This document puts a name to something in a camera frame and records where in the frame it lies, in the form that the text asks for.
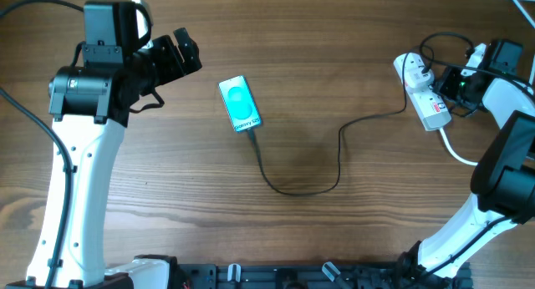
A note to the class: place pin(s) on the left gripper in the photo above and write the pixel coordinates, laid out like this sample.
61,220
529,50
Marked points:
175,66

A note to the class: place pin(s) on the turquoise screen smartphone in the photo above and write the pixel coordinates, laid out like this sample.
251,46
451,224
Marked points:
240,105

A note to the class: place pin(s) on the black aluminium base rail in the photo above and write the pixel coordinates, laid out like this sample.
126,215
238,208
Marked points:
379,275

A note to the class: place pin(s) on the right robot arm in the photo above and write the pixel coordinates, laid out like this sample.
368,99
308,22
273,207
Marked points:
502,185

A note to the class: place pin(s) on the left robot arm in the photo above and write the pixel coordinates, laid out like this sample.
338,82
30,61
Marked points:
91,100

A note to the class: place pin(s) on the white charger plug adapter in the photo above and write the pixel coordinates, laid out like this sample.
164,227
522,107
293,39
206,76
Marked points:
415,80

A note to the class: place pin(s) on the white power strip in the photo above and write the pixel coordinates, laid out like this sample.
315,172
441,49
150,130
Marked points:
430,107

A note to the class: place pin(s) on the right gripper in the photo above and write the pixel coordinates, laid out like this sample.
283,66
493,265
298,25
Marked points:
444,87

